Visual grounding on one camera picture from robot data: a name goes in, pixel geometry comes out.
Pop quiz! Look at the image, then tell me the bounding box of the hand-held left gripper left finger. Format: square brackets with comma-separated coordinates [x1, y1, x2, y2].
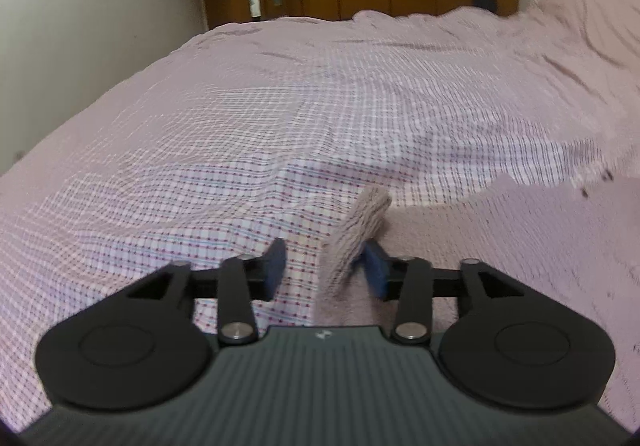
[122, 237, 289, 345]

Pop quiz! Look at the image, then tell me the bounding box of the brown wooden door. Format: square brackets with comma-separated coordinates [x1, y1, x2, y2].
[201, 0, 252, 31]

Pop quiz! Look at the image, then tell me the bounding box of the pink checked bed sheet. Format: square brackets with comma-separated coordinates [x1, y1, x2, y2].
[0, 0, 640, 432]

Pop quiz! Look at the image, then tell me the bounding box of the lilac knitted cardigan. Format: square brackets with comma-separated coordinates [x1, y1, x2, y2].
[314, 172, 640, 433]

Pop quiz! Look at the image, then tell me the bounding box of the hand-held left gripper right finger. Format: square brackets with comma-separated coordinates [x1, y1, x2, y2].
[361, 240, 527, 345]

